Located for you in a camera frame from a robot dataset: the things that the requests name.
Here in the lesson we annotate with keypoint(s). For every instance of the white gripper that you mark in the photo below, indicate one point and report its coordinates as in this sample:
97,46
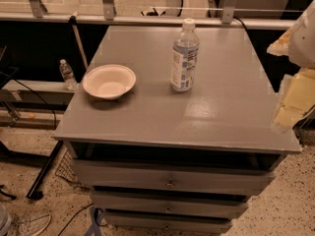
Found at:
303,41

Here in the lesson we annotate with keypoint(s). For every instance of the blue label plastic water bottle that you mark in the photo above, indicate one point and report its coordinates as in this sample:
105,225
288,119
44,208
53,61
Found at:
184,57

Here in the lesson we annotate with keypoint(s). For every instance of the small clear water bottle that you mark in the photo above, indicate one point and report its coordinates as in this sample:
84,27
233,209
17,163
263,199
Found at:
67,75

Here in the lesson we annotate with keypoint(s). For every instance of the grey drawer cabinet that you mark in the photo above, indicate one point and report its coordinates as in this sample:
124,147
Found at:
222,122

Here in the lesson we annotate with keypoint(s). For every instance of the white paper bowl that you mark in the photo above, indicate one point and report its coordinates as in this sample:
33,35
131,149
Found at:
109,81

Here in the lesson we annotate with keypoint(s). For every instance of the top grey drawer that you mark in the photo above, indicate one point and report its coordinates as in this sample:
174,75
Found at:
172,178

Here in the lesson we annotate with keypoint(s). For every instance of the grey drawer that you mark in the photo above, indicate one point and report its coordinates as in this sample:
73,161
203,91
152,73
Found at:
167,221
169,204
172,178

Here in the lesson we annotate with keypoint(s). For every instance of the middle grey drawer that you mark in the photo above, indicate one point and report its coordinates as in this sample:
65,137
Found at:
169,204

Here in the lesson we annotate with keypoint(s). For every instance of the wooden broom stick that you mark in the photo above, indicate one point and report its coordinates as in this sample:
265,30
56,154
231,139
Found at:
73,23

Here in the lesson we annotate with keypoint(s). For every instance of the bottom grey drawer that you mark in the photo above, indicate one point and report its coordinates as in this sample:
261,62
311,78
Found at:
167,221

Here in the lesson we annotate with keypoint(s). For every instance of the low grey ledge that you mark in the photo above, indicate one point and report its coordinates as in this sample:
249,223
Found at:
36,92

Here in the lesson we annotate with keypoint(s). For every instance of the black metal stand leg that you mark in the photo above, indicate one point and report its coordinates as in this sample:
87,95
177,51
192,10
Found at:
34,192

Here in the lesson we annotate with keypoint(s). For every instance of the wire mesh basket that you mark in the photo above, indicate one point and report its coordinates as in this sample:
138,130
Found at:
66,173

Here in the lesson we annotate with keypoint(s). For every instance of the metal railing frame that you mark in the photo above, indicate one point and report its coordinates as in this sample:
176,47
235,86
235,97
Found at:
255,14

